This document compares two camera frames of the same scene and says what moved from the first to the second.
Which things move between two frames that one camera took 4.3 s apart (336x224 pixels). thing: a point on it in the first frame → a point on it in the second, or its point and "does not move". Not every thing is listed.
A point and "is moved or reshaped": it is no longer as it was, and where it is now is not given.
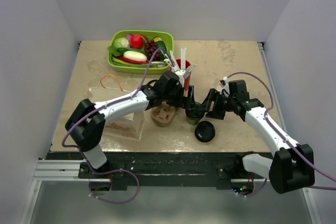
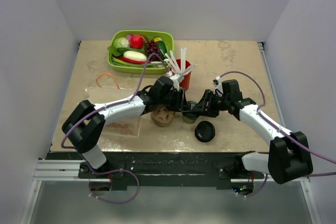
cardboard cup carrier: [163, 115] does not move
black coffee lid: [195, 114] is moved or reshaped
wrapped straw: [191, 67] does not move
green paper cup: [192, 121] is moved or reshaped
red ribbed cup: [187, 78] does not move
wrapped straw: [183, 52] does not move
